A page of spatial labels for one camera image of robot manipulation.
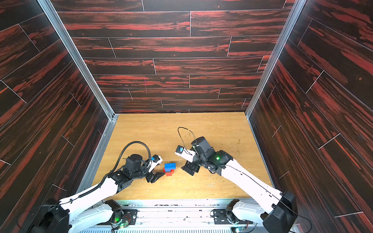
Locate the red long lego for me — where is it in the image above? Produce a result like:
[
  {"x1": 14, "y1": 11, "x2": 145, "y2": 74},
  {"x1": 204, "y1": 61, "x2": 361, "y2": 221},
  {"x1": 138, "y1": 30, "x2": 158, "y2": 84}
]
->
[{"x1": 163, "y1": 170, "x2": 174, "y2": 176}]

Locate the blue long lego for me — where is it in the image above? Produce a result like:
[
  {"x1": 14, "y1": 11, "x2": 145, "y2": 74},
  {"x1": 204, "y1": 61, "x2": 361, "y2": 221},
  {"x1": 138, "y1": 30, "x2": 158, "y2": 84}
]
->
[{"x1": 164, "y1": 163, "x2": 176, "y2": 170}]

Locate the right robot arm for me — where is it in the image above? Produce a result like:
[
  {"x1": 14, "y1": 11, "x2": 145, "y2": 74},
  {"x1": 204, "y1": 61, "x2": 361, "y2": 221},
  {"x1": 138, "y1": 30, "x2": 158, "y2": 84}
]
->
[{"x1": 175, "y1": 137, "x2": 298, "y2": 233}]

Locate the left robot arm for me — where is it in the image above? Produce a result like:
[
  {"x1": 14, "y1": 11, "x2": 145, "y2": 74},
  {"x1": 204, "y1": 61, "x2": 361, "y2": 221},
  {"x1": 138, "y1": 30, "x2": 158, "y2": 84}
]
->
[{"x1": 27, "y1": 154, "x2": 164, "y2": 233}]

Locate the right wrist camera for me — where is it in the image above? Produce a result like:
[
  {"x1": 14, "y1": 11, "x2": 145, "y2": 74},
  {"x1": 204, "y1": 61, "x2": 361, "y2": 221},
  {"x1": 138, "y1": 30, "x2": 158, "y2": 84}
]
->
[{"x1": 175, "y1": 145, "x2": 196, "y2": 163}]

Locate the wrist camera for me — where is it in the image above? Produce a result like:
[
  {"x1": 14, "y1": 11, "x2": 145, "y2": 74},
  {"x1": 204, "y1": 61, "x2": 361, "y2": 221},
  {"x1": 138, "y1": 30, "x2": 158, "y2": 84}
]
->
[
  {"x1": 148, "y1": 154, "x2": 163, "y2": 173},
  {"x1": 175, "y1": 145, "x2": 196, "y2": 163}
]

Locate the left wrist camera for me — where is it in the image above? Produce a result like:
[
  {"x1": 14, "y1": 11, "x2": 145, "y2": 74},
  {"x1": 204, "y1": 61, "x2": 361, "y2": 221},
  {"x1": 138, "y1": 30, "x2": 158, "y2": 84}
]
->
[{"x1": 148, "y1": 154, "x2": 163, "y2": 173}]

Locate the aluminium front rail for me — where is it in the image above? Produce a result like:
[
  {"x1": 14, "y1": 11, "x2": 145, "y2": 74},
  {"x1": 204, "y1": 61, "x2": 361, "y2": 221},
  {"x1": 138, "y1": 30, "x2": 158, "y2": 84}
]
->
[{"x1": 51, "y1": 198, "x2": 301, "y2": 233}]

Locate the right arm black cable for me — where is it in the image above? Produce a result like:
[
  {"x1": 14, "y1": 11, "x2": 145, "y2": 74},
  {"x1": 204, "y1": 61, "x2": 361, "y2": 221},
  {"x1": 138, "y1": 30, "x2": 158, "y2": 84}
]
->
[{"x1": 177, "y1": 126, "x2": 312, "y2": 233}]

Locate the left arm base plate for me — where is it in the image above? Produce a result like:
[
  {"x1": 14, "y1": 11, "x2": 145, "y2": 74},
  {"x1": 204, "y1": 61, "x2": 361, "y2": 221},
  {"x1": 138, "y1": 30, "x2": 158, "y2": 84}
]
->
[{"x1": 98, "y1": 209, "x2": 139, "y2": 226}]

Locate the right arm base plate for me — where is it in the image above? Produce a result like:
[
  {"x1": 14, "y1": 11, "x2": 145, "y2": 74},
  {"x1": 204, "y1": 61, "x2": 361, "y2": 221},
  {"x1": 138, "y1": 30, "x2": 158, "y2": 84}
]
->
[{"x1": 210, "y1": 209, "x2": 253, "y2": 225}]

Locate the right aluminium corner post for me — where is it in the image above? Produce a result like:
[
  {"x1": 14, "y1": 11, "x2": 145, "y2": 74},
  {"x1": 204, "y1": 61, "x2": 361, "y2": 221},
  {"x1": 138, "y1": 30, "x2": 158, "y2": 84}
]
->
[{"x1": 245, "y1": 0, "x2": 307, "y2": 122}]

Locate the aluminium corner post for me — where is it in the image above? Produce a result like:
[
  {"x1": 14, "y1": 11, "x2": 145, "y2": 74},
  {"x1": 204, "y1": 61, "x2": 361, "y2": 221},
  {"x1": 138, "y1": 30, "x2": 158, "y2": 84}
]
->
[
  {"x1": 37, "y1": 0, "x2": 118, "y2": 120},
  {"x1": 245, "y1": 0, "x2": 307, "y2": 122}
]

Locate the left aluminium corner post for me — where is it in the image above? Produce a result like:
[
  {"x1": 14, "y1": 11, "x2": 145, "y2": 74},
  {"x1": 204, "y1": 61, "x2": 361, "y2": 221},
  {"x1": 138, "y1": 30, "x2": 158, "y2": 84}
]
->
[{"x1": 37, "y1": 0, "x2": 118, "y2": 120}]

